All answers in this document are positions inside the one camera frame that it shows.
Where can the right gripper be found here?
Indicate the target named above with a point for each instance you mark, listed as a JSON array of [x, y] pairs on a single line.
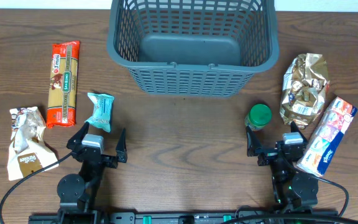
[[278, 154]]

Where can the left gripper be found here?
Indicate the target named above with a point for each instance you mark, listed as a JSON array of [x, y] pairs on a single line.
[[121, 155]]

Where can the green lid jar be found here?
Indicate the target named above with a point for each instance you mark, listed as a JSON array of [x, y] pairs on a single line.
[[258, 117]]

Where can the teal wipes packet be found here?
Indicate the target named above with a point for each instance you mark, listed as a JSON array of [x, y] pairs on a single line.
[[102, 111]]

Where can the Kleenex tissue multipack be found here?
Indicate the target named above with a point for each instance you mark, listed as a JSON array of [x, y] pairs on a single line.
[[327, 136]]

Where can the gold coffee bag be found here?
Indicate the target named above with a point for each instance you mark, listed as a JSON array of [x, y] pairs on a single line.
[[304, 89]]

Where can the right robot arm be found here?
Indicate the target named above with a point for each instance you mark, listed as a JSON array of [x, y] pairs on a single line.
[[294, 191]]

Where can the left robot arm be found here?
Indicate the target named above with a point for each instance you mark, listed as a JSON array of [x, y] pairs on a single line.
[[78, 192]]

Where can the white brown snack bag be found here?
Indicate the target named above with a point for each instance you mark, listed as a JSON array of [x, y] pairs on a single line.
[[27, 150]]

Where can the orange spaghetti packet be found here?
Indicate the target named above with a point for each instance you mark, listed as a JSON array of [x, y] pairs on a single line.
[[61, 109]]

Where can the grey plastic basket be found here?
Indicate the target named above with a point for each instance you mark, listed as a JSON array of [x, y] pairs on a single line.
[[193, 47]]

